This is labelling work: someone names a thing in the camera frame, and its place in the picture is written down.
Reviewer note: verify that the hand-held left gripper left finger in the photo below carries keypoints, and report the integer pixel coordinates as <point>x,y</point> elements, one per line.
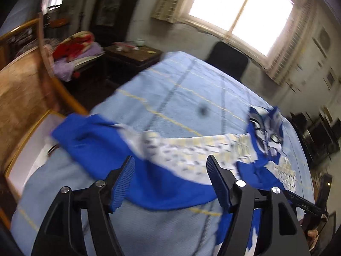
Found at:
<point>125,181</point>

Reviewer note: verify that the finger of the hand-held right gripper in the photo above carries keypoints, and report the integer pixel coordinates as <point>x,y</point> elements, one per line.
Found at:
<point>306,205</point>

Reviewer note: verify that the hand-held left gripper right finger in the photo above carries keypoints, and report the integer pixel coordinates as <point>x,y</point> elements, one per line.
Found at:
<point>217,181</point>

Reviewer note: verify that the blue patterned knit sweater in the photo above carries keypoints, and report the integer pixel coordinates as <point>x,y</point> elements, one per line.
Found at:
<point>149,176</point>

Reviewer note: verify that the person's right hand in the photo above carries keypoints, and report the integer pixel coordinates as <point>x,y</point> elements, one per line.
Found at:
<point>312,237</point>

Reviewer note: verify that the black shelf with electronics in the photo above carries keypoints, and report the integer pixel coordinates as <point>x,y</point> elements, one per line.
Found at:
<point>317,136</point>

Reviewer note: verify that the light blue striped bed sheet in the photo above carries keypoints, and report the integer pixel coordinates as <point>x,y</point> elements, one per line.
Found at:
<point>173,85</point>

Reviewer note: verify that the black chair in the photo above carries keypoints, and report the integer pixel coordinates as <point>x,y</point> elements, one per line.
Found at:
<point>226,60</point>

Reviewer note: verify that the dark wooden side table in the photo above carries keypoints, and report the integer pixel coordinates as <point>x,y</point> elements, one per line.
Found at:
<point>133,57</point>

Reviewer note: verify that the purple cloth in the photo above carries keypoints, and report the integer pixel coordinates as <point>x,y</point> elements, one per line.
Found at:
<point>65,68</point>

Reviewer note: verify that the white bowl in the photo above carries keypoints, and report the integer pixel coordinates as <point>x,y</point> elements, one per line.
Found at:
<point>140,42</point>

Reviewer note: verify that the wooden bed headboard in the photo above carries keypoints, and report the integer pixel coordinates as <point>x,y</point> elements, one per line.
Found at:
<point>24,85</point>

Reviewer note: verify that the cream checked curtain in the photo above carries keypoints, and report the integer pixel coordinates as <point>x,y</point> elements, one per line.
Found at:
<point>170,0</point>
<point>291,50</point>

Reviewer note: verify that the red patterned blanket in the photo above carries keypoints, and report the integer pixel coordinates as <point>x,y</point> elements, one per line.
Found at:
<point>73,45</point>

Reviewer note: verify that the large bright window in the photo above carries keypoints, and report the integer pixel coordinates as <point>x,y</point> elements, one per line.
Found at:
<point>239,8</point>

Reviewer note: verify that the framed wall picture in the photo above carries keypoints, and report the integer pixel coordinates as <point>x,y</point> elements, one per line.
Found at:
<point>322,38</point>

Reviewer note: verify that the dark hanging wall scroll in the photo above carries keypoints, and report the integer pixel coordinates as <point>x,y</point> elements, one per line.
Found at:
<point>110,2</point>

